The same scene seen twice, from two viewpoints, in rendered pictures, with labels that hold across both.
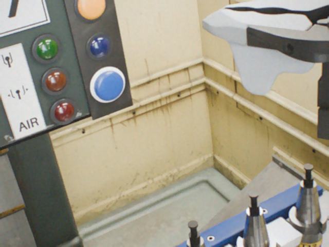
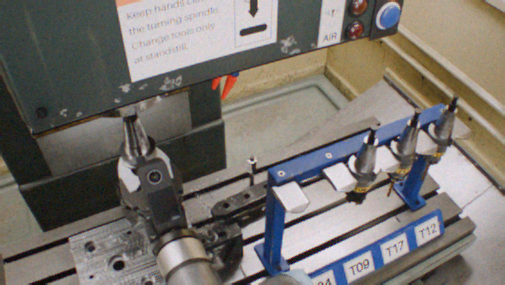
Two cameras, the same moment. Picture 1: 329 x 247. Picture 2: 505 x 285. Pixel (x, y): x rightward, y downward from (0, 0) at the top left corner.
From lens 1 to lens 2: 23 cm
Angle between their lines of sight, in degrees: 15
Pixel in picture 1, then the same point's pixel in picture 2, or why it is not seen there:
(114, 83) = (395, 15)
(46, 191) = not seen: hidden behind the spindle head
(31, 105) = (336, 22)
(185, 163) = (301, 68)
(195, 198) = (306, 98)
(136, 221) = (255, 111)
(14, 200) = not seen: hidden behind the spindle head
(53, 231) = (204, 111)
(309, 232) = (441, 144)
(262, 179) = (373, 93)
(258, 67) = not seen: outside the picture
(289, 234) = (428, 144)
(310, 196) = (451, 118)
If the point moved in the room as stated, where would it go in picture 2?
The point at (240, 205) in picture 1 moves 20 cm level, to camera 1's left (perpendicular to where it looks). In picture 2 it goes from (352, 111) to (299, 112)
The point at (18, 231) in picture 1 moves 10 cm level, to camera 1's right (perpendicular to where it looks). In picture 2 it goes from (180, 108) to (214, 107)
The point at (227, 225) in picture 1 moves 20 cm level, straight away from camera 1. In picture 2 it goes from (383, 131) to (373, 74)
